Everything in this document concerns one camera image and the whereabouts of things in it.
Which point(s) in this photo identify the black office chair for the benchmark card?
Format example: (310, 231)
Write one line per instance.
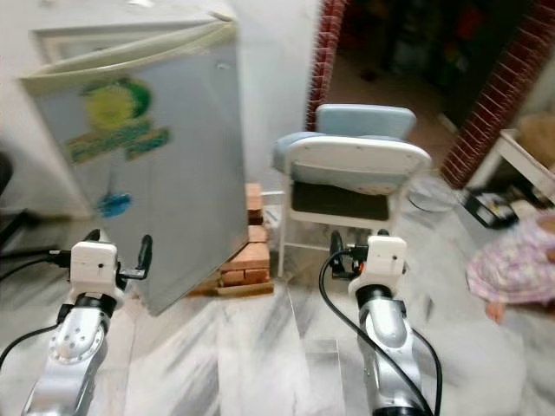
(17, 232)

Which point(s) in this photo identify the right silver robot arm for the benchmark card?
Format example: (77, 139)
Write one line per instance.
(386, 325)

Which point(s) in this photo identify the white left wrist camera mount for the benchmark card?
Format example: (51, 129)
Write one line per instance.
(94, 269)

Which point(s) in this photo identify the brown cardboard sheet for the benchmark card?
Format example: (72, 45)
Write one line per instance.
(238, 293)

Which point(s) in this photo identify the light blue cushion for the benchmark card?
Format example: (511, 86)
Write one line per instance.
(364, 121)

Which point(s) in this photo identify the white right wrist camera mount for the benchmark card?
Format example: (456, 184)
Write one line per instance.
(386, 258)

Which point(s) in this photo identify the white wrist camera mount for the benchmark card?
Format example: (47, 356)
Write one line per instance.
(386, 258)
(94, 269)

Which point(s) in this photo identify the green yellow fridge sticker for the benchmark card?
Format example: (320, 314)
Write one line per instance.
(113, 104)

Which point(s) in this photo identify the small blue fridge sticker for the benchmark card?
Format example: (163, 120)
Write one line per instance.
(113, 205)

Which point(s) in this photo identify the grey round base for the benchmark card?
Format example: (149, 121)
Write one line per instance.
(429, 199)

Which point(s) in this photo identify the black floor box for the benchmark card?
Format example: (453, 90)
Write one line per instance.
(490, 208)

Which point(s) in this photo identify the brown cardboard box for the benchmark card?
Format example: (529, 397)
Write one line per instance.
(539, 134)

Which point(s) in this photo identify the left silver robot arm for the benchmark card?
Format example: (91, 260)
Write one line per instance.
(74, 347)

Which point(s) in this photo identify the white side table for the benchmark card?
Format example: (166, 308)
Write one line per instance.
(520, 163)

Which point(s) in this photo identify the child in pink dress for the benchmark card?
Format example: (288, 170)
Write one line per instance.
(516, 264)

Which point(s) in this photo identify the orange brick stack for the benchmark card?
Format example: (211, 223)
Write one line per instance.
(253, 212)
(247, 264)

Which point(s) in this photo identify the white folding chair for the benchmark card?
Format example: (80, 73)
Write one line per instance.
(355, 160)

